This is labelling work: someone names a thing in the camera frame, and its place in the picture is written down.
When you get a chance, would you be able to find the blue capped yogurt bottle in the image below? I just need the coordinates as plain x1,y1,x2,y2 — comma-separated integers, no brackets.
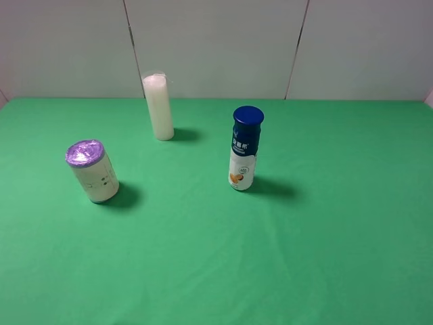
228,106,265,191

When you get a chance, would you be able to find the green tablecloth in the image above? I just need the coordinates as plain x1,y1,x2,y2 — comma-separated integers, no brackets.
1,99,432,324

